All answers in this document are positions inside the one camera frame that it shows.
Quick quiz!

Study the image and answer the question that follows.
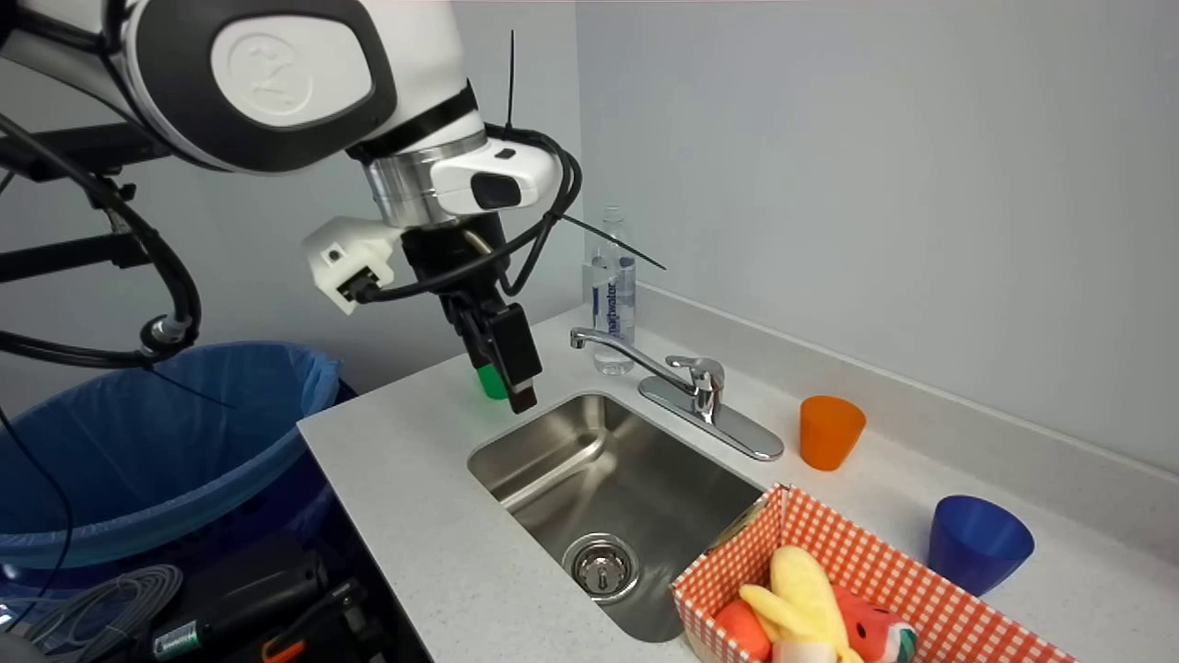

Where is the red checkered basket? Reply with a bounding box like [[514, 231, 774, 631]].
[[668, 482, 1082, 663]]

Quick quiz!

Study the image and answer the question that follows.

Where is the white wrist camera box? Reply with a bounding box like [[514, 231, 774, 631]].
[[303, 213, 411, 318]]

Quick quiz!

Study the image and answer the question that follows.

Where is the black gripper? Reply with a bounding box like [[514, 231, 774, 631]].
[[401, 218, 544, 417]]

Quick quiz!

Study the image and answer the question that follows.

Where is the orange stuffed toy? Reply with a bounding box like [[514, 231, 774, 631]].
[[712, 598, 776, 663]]

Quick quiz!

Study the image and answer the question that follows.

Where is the stainless steel sink basin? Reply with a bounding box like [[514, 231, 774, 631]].
[[463, 388, 771, 644]]

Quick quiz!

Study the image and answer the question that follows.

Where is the green plastic cup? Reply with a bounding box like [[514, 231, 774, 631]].
[[473, 357, 513, 401]]

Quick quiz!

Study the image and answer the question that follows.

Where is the orange plastic cup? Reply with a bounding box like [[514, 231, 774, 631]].
[[797, 389, 869, 474]]

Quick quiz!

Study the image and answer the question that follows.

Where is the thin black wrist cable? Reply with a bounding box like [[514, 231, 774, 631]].
[[354, 120, 588, 307]]

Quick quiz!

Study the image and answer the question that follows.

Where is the stuffed watermelon slice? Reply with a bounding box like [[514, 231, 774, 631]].
[[831, 584, 920, 663]]

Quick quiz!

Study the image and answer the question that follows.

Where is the grey ribbed mat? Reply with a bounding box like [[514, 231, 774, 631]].
[[0, 558, 189, 663]]

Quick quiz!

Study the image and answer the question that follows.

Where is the blue plastic cup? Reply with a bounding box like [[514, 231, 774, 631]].
[[925, 491, 1038, 601]]

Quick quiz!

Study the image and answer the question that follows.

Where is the thick black cable bundle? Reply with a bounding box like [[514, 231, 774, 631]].
[[0, 115, 207, 373]]

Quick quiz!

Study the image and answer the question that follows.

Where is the chrome sink faucet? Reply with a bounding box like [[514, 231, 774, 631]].
[[568, 323, 788, 466]]

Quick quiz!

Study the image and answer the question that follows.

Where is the black tool with orange trigger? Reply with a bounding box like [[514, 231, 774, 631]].
[[142, 539, 397, 663]]

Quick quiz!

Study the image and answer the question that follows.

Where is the trash bin with blue bag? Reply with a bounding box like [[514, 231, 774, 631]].
[[0, 339, 346, 582]]

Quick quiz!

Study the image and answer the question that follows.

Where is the yellow stuffed banana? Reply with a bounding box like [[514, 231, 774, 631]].
[[738, 541, 862, 663]]

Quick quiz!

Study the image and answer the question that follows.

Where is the clear water bottle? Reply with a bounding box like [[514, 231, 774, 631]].
[[583, 236, 642, 355]]

